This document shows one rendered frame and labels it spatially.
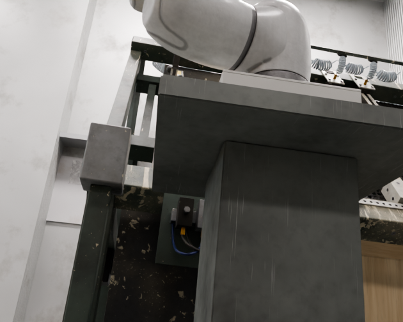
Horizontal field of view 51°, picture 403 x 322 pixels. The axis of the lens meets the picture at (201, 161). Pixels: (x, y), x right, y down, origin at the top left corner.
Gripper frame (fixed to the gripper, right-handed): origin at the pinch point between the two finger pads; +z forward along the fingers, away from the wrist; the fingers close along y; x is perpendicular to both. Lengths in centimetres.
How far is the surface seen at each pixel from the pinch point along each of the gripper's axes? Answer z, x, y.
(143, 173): 12, -7, 61
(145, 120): 21.9, -9.5, 6.8
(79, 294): 19, -18, 108
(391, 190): 11, 91, 50
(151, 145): 20.4, -5.3, 30.1
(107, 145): -7, -18, 76
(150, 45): 8, -14, -53
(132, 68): 12.0, -20.2, -26.7
